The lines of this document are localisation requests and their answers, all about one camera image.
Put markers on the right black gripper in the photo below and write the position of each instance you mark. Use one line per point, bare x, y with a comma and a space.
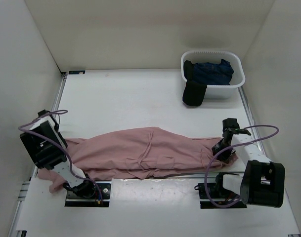
225, 155

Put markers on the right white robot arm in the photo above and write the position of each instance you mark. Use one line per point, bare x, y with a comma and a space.
263, 180

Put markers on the dark blue trousers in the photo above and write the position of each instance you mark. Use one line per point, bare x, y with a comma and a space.
213, 74

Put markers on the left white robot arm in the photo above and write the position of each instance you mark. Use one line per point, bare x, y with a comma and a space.
48, 150

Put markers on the pink trousers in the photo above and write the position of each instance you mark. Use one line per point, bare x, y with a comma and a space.
142, 153

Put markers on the blue label sticker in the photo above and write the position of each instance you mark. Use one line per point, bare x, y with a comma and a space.
77, 72

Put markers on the white plastic basin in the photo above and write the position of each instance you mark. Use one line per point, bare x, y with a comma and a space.
215, 56

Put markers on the black trousers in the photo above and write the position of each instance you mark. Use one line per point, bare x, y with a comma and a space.
194, 92

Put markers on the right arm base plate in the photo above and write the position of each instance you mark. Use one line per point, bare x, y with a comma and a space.
214, 195

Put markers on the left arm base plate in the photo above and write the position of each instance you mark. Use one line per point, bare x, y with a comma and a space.
92, 198

